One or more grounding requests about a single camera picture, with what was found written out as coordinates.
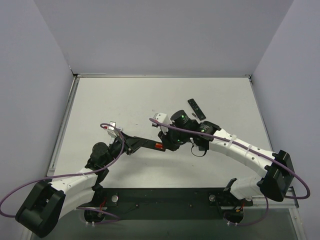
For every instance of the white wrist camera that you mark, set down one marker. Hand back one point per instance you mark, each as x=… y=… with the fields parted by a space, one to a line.
x=112 y=129
x=163 y=119

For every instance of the wide black remote control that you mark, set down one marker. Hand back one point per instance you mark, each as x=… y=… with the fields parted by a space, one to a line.
x=148 y=144

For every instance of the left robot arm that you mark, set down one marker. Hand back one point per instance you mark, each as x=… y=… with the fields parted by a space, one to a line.
x=49 y=201

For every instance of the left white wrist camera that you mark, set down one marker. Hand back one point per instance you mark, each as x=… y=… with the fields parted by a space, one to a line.
x=112 y=129

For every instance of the aluminium front rail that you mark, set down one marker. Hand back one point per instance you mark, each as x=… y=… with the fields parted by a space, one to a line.
x=259 y=202

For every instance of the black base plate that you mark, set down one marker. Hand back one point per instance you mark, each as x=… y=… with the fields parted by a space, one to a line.
x=164 y=203

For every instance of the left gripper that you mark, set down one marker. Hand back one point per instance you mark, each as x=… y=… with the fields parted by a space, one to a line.
x=129 y=144

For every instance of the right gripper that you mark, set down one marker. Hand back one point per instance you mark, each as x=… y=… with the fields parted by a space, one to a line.
x=166 y=139

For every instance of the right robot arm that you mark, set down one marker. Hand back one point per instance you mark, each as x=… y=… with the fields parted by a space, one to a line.
x=273 y=170

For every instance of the red orange battery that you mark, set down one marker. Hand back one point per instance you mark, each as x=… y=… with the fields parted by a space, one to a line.
x=159 y=145

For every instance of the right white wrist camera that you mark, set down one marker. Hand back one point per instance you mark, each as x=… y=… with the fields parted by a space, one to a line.
x=163 y=119

